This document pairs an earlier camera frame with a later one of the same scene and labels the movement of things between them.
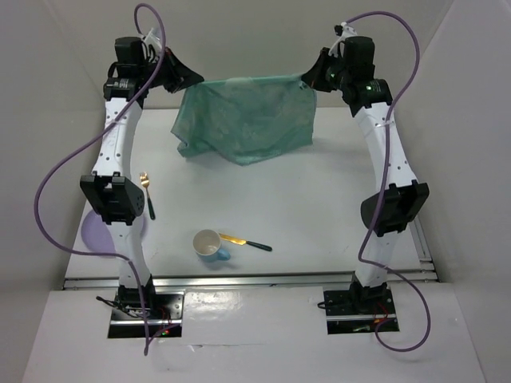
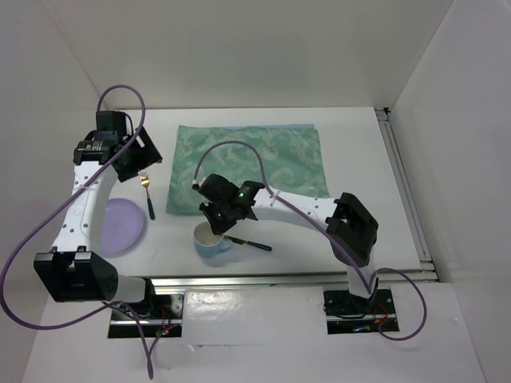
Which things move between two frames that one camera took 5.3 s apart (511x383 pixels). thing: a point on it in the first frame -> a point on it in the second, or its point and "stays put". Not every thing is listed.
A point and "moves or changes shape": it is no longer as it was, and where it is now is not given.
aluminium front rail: (248, 282) stays put
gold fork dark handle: (144, 179) stays put
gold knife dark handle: (241, 242) stays put
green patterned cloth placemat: (242, 120) -> (290, 154)
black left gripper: (178, 75) -> (147, 155)
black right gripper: (315, 76) -> (218, 226)
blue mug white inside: (207, 243) moves or changes shape
